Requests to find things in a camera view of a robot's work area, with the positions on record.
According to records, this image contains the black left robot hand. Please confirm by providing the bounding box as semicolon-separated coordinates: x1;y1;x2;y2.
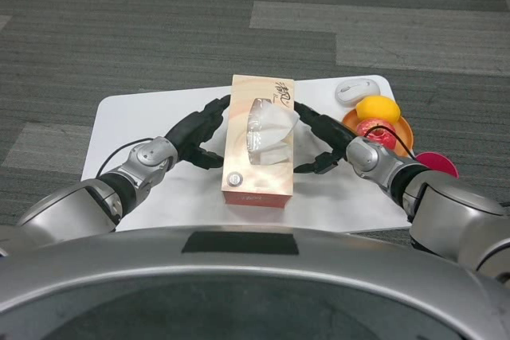
163;94;232;170

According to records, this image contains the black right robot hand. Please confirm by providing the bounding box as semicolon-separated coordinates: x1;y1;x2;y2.
293;101;362;176

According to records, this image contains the beige swirl tissue box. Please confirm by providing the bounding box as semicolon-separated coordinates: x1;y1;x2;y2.
220;74;300;209

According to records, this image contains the white computer mouse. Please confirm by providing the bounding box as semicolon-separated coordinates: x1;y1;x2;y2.
334;78;379;107

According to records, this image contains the yellow lemon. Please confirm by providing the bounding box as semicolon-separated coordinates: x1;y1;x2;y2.
355;95;401;123

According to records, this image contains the red apple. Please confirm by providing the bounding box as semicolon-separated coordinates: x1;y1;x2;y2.
355;117;398;150

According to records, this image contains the orange plate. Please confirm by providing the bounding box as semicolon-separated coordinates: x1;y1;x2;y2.
342;111;415;158

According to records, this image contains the pink round cup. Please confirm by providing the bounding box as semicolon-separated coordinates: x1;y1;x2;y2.
414;151;459;180

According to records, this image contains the silver robot chest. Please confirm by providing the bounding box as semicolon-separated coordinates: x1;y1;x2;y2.
0;225;510;340

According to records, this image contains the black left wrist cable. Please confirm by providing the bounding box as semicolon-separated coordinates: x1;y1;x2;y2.
96;137;152;176

